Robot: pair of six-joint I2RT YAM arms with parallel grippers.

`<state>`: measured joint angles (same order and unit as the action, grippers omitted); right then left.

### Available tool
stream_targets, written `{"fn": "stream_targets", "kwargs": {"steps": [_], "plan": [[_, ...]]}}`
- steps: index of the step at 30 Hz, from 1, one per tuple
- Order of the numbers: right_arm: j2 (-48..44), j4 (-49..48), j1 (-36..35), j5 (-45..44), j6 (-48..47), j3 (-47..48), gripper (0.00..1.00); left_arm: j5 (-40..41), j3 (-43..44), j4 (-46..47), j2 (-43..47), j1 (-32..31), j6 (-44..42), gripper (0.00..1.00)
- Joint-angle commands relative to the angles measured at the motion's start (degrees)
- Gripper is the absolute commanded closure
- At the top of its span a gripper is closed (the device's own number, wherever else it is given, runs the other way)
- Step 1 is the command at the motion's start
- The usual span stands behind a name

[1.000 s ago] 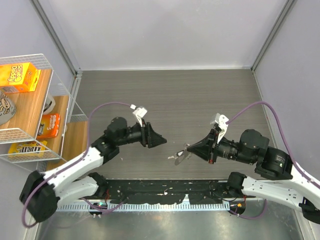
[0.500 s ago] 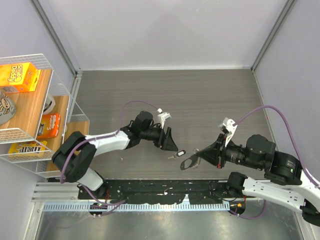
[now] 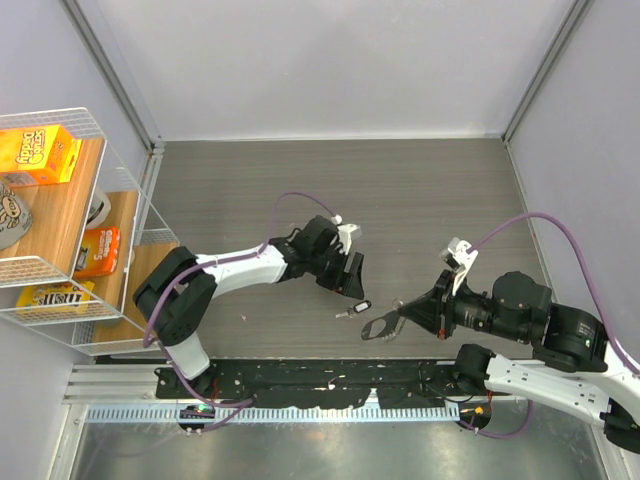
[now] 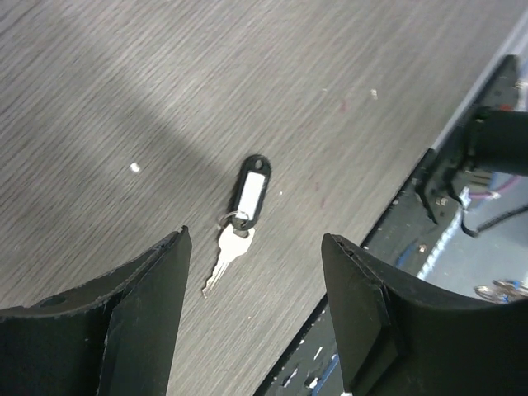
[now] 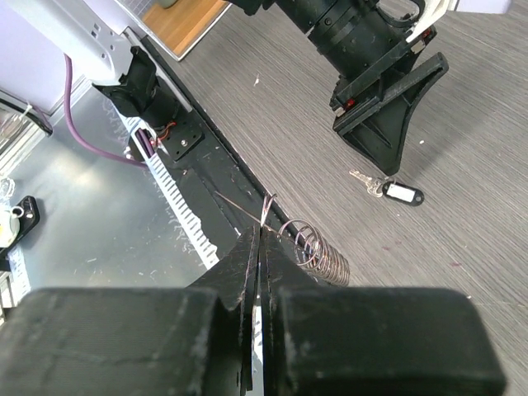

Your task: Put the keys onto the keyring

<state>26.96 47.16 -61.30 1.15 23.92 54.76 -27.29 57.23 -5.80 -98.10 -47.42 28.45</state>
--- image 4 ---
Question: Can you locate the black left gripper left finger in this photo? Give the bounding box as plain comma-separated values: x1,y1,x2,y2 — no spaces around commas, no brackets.
1,228,192,395

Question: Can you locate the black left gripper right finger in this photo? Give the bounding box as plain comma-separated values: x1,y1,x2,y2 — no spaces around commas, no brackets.
321,233,527,395

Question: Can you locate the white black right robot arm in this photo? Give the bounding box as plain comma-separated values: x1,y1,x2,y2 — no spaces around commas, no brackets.
465,107,527,177

